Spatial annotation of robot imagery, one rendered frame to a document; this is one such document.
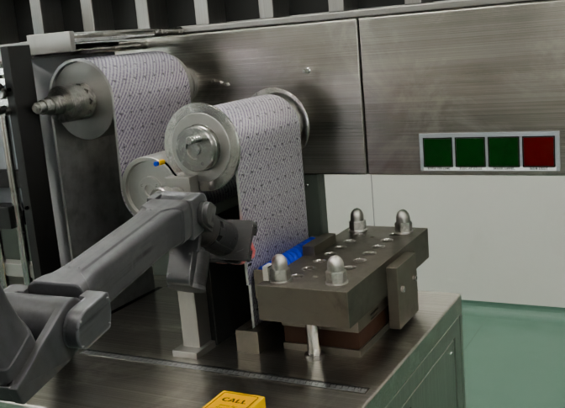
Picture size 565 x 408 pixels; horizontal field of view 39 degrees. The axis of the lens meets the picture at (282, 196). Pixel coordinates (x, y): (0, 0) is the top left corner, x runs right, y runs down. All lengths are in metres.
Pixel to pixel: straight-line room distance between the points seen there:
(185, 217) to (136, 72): 0.49
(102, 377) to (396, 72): 0.75
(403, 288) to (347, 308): 0.18
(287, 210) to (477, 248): 2.63
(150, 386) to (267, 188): 0.39
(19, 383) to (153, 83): 0.89
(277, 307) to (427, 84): 0.50
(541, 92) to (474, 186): 2.53
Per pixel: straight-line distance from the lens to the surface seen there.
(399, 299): 1.40
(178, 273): 1.17
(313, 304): 1.27
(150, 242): 1.01
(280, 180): 1.45
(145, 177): 1.43
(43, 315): 0.80
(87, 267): 0.89
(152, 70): 1.56
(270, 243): 1.42
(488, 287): 4.09
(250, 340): 1.38
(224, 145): 1.31
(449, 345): 1.57
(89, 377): 1.39
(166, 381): 1.32
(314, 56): 1.59
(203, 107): 1.33
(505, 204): 3.96
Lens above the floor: 1.42
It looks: 11 degrees down
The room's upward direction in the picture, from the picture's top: 5 degrees counter-clockwise
